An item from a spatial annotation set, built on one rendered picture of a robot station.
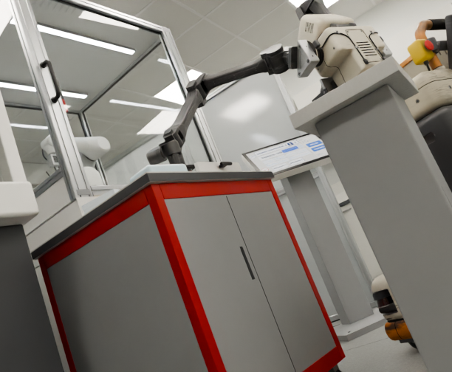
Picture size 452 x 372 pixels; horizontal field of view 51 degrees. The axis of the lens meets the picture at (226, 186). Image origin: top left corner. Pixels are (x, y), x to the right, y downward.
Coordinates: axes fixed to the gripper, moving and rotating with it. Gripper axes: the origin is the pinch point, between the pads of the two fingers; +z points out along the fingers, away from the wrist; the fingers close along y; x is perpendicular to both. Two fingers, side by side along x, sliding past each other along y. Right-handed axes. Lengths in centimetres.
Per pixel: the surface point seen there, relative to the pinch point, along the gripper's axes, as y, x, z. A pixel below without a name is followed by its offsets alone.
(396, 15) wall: -396, -48, -183
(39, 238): 35, -55, -7
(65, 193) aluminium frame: 30.0, -32.6, -16.7
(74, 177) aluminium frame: 26.8, -27.9, -20.8
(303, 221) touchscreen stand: -115, -47, 13
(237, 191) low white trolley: 4.1, 28.3, 11.7
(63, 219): 31.1, -38.0, -8.1
